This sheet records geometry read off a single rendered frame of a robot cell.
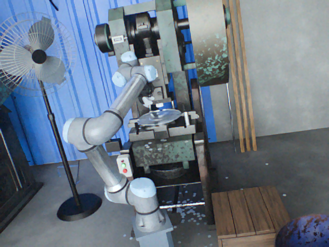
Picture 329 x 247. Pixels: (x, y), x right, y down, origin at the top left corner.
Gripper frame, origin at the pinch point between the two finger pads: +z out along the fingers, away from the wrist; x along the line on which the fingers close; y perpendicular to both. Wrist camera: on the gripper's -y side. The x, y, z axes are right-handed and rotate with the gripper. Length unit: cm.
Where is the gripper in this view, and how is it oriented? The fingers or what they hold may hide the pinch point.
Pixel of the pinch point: (146, 105)
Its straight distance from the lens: 189.0
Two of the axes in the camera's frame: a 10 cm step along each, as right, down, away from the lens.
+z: 3.0, 7.0, 6.6
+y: 9.2, -0.3, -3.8
